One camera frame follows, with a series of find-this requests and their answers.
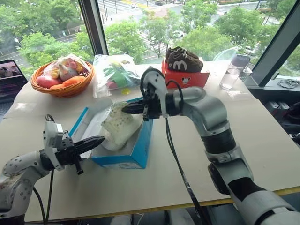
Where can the small yellow disc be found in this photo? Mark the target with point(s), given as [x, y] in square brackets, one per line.
[125, 91]

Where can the clear plastic bag with toys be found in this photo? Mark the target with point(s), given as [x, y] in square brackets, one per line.
[112, 75]

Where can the pale rounded shape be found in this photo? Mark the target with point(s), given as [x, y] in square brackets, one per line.
[122, 220]

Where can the brown sneaker with white logo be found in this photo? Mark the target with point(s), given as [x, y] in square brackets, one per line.
[185, 64]
[179, 50]

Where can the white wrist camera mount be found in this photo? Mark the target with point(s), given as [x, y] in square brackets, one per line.
[155, 79]
[50, 138]

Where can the white mesh shoe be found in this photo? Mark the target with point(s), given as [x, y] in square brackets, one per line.
[117, 129]

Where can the dark window frame post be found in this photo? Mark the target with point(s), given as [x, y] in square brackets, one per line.
[93, 25]
[274, 47]

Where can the clear bottle with purple lid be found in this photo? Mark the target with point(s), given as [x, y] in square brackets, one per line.
[230, 77]

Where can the orange toy fruit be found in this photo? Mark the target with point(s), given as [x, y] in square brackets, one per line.
[56, 87]
[73, 81]

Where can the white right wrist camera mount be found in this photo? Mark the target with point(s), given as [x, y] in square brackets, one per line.
[155, 79]

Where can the red cardboard shoebox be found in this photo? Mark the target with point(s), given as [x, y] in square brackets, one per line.
[187, 78]

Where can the white unicorn plush toy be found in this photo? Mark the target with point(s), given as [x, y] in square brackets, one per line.
[66, 70]

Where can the blue cardboard shoebox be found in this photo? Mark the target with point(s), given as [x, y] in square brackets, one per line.
[138, 150]

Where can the black rounded bag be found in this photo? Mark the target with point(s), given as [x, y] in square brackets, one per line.
[294, 114]

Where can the black and red equipment case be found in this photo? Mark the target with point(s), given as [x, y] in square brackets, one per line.
[276, 108]

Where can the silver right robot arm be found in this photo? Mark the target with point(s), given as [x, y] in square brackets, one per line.
[211, 112]

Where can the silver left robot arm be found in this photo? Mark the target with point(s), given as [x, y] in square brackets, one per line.
[21, 168]

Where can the white wrapping paper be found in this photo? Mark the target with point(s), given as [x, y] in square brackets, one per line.
[92, 127]

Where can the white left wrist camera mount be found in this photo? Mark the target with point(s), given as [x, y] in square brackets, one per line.
[50, 138]

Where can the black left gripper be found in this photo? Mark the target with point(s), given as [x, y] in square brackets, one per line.
[68, 152]

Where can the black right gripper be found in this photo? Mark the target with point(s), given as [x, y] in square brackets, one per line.
[152, 105]

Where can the orange woven basket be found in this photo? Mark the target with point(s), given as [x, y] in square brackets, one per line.
[77, 87]

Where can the red toy fruit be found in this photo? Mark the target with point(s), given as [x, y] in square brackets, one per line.
[45, 82]

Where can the open dark laptop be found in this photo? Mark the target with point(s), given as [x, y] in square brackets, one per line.
[10, 79]

